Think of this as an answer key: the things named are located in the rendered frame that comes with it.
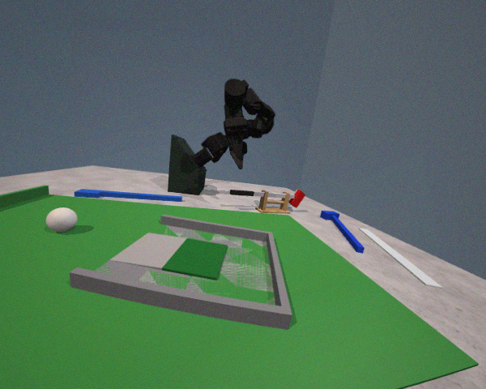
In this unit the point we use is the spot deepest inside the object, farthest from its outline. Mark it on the green flat mat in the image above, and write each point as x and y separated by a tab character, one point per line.
346	331

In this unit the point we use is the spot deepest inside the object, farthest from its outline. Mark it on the beige ball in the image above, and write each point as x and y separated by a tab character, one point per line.
61	219

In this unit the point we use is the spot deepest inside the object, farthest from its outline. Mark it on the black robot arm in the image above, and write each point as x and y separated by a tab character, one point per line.
236	95

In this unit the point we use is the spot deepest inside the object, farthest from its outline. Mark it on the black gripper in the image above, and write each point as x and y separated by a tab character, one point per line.
234	125

